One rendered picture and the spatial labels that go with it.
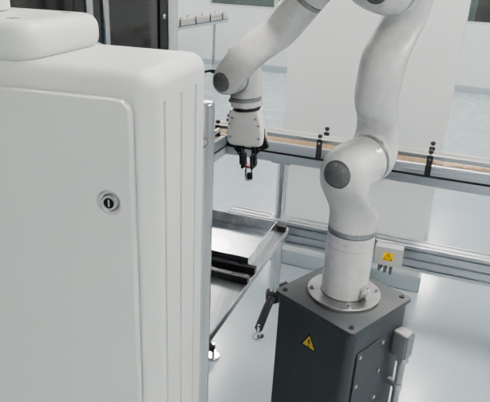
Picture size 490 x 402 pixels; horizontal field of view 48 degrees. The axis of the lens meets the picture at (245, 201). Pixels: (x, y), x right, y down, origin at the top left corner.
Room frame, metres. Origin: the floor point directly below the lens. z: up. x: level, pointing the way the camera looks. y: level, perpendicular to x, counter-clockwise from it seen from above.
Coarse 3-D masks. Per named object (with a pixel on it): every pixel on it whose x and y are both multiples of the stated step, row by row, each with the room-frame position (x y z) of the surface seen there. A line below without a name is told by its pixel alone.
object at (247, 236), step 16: (224, 224) 1.61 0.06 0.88; (240, 224) 1.61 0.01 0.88; (256, 224) 1.60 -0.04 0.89; (272, 224) 1.58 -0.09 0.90; (224, 240) 1.49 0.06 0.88; (240, 240) 1.50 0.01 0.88; (256, 240) 1.51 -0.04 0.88; (224, 256) 1.36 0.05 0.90; (240, 256) 1.34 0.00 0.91; (256, 256) 1.40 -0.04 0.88
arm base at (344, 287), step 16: (336, 240) 1.22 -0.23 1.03; (352, 240) 1.21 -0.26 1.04; (368, 240) 1.21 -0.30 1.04; (336, 256) 1.22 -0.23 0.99; (352, 256) 1.20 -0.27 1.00; (368, 256) 1.22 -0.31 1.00; (336, 272) 1.22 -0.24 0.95; (352, 272) 1.20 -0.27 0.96; (368, 272) 1.23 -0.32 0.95; (320, 288) 1.27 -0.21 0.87; (336, 288) 1.21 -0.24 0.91; (352, 288) 1.21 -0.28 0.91; (368, 288) 1.23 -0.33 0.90; (320, 304) 1.20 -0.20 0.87; (336, 304) 1.19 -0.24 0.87; (352, 304) 1.20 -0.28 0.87; (368, 304) 1.20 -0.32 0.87
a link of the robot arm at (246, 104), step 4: (228, 100) 1.48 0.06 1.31; (232, 100) 1.45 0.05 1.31; (236, 100) 1.44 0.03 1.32; (240, 100) 1.44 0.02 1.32; (244, 100) 1.43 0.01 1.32; (248, 100) 1.44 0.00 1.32; (252, 100) 1.44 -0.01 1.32; (256, 100) 1.44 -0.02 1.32; (260, 100) 1.46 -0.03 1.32; (232, 104) 1.46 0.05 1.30; (236, 104) 1.44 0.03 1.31; (240, 104) 1.44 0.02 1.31; (244, 104) 1.44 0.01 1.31; (248, 104) 1.44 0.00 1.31; (252, 104) 1.44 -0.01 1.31; (256, 104) 1.45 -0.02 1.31; (260, 104) 1.46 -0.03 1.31; (240, 108) 1.45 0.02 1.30; (244, 108) 1.44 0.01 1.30; (248, 108) 1.45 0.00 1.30; (252, 108) 1.45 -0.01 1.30
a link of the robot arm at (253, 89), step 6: (228, 48) 1.47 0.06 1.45; (258, 72) 1.45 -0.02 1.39; (252, 78) 1.43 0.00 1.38; (258, 78) 1.45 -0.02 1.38; (252, 84) 1.43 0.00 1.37; (258, 84) 1.45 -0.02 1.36; (246, 90) 1.43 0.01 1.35; (252, 90) 1.44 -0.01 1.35; (258, 90) 1.45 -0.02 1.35; (234, 96) 1.45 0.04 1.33; (240, 96) 1.44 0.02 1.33; (246, 96) 1.43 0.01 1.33; (252, 96) 1.44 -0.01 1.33; (258, 96) 1.45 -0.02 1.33
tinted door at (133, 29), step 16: (80, 0) 1.32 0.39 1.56; (96, 0) 1.38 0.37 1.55; (112, 0) 1.44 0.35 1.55; (128, 0) 1.52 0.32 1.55; (144, 0) 1.59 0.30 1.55; (96, 16) 1.38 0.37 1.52; (112, 16) 1.44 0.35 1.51; (128, 16) 1.51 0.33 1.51; (144, 16) 1.59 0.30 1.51; (112, 32) 1.44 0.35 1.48; (128, 32) 1.51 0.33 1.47; (144, 32) 1.59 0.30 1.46
